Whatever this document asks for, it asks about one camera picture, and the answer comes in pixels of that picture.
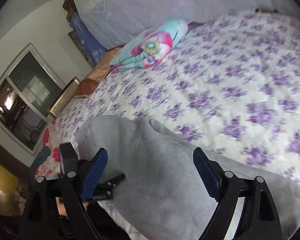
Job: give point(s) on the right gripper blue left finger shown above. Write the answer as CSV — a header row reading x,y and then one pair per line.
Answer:
x,y
91,172

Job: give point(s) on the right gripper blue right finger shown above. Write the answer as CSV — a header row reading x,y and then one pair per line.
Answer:
x,y
210,173

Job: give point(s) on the grey sweat pants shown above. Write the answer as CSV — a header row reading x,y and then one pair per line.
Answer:
x,y
162,195

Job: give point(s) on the red floral bedding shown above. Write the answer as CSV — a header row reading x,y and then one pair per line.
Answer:
x,y
49,157

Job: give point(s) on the dark green cloth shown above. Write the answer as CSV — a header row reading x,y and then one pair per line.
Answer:
x,y
40,158

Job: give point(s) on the brown orange pillow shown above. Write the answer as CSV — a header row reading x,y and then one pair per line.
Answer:
x,y
90,83

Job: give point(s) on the purple floral bed quilt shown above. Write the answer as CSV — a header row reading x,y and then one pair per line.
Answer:
x,y
231,86

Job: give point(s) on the blue patterned fabric bag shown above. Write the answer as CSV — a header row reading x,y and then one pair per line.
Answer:
x,y
92,49

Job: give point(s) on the folded teal pink floral blanket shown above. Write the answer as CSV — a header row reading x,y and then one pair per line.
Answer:
x,y
151,46

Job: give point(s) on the white lace headboard cover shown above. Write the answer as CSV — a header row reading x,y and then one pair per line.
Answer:
x,y
116,22

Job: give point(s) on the gold picture frame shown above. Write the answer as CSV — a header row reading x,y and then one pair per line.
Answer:
x,y
64,98

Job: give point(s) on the window with white frame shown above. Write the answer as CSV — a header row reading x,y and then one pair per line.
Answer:
x,y
28,87

